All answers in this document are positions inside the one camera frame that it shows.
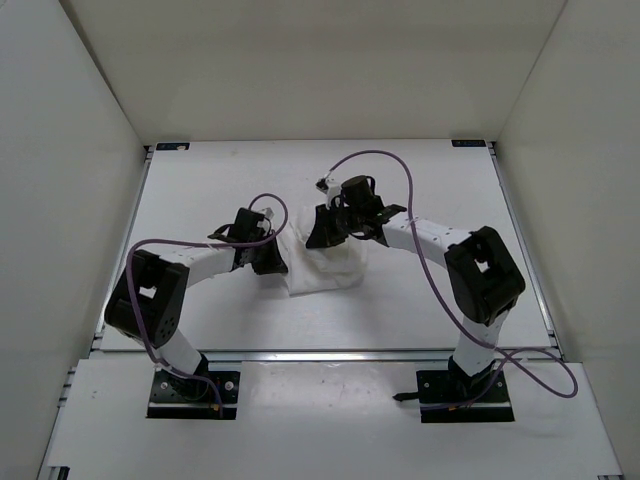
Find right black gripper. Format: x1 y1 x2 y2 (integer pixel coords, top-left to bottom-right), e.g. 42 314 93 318
306 203 363 250

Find white skirt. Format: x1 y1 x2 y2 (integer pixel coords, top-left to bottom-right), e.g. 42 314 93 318
278 206 368 297

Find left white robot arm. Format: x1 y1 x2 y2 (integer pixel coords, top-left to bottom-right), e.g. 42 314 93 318
104 208 288 398

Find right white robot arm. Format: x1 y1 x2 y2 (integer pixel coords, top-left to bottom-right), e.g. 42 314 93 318
305 175 525 401

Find left blue corner label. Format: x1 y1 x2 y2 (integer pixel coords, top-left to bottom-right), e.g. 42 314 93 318
155 142 190 151

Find blue corner label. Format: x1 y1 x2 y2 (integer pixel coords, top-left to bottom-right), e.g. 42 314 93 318
451 139 486 148
155 142 190 151

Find right blue corner label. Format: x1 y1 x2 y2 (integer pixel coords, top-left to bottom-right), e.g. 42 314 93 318
451 139 486 148

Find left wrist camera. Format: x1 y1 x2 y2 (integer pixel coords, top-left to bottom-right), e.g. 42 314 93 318
259 207 274 221

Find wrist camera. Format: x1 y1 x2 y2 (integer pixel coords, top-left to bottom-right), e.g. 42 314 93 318
315 172 342 209
259 207 274 221

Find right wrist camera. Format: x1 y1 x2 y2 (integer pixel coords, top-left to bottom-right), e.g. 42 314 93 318
315 172 342 209

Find aluminium table rail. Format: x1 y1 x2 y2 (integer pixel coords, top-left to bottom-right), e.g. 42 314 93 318
205 349 453 363

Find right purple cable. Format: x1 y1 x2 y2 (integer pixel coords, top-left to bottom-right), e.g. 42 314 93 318
327 150 580 400

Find purple cable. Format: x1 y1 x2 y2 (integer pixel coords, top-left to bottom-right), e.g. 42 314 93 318
127 193 291 374
327 150 580 400

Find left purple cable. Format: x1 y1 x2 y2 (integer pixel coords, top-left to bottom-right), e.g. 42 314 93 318
127 193 291 374

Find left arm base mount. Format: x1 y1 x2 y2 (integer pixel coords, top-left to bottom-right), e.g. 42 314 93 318
146 363 241 421

